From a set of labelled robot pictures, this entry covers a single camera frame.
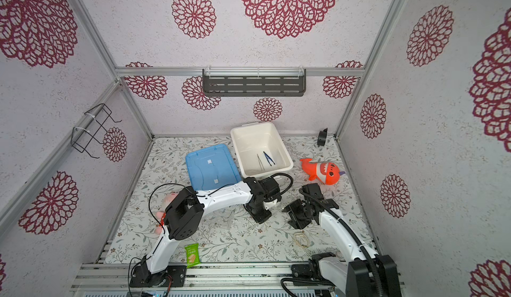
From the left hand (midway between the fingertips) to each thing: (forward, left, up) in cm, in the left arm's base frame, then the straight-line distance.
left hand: (260, 222), depth 86 cm
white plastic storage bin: (+42, -1, -1) cm, 42 cm away
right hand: (+3, -10, +5) cm, 11 cm away
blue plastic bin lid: (+30, +25, -1) cm, 39 cm away
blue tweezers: (+37, -4, -1) cm, 38 cm away
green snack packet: (-13, +27, 0) cm, 30 cm away
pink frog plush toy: (+2, +43, +3) cm, 43 cm away
